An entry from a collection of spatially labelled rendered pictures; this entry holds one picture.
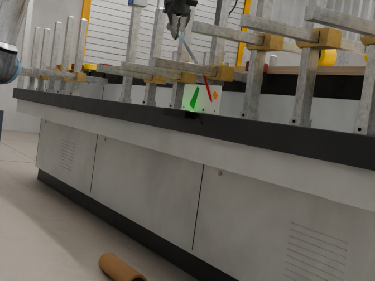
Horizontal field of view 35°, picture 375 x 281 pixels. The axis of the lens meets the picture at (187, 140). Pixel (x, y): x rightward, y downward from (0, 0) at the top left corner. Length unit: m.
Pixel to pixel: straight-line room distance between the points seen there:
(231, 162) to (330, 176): 0.46
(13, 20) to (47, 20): 7.55
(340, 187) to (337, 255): 0.35
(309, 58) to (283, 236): 0.66
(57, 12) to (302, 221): 8.58
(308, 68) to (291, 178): 0.31
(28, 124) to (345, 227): 8.58
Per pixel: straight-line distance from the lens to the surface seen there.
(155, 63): 1.94
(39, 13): 10.14
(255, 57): 1.88
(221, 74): 2.02
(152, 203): 2.88
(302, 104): 1.67
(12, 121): 10.03
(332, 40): 1.64
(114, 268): 2.35
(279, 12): 12.37
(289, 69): 2.08
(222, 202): 2.35
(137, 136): 2.61
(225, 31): 1.77
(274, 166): 1.77
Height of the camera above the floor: 0.70
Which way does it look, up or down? 3 degrees down
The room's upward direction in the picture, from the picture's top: 8 degrees clockwise
